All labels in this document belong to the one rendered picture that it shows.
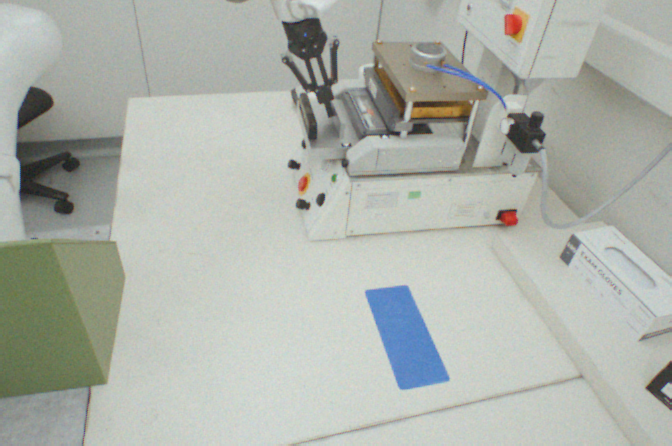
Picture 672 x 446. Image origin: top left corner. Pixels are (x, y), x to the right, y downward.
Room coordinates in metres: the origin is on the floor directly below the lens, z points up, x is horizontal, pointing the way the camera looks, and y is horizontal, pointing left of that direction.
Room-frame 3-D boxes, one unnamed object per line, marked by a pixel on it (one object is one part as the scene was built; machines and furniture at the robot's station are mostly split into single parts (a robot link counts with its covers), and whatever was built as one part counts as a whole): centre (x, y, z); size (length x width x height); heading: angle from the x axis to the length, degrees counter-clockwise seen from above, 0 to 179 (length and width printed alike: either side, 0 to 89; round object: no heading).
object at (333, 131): (1.01, -0.05, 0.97); 0.30 x 0.22 x 0.08; 105
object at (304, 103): (0.97, 0.08, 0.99); 0.15 x 0.02 x 0.04; 15
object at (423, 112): (1.03, -0.17, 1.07); 0.22 x 0.17 x 0.10; 15
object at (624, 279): (0.71, -0.61, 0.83); 0.23 x 0.12 x 0.07; 22
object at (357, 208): (1.02, -0.17, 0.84); 0.53 x 0.37 x 0.17; 105
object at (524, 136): (0.86, -0.35, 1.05); 0.15 x 0.05 x 0.15; 15
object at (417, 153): (0.88, -0.13, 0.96); 0.26 x 0.05 x 0.07; 105
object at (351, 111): (1.02, -0.10, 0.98); 0.20 x 0.17 x 0.03; 15
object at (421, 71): (1.03, -0.21, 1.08); 0.31 x 0.24 x 0.13; 15
